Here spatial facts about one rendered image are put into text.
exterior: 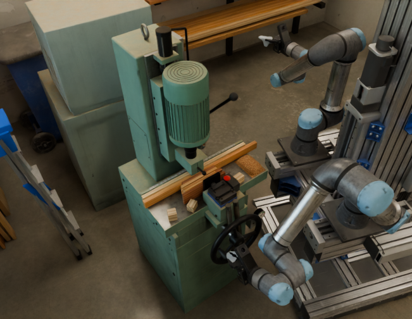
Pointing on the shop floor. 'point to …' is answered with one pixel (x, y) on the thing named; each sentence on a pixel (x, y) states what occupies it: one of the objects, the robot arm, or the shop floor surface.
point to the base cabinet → (181, 258)
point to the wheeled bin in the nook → (28, 81)
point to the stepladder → (35, 182)
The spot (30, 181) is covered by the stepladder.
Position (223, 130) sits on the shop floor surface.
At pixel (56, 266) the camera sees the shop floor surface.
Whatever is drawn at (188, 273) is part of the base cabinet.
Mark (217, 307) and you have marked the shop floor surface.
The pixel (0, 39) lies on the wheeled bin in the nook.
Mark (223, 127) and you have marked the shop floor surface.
